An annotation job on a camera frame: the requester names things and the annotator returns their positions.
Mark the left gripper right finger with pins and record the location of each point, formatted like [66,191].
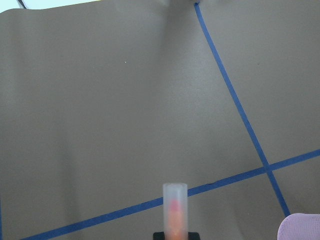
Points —
[194,236]

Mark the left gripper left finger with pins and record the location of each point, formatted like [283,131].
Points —
[158,236]

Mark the orange highlighter pen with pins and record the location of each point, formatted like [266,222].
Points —
[175,211]

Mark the pink mesh pen holder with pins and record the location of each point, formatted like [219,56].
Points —
[300,226]

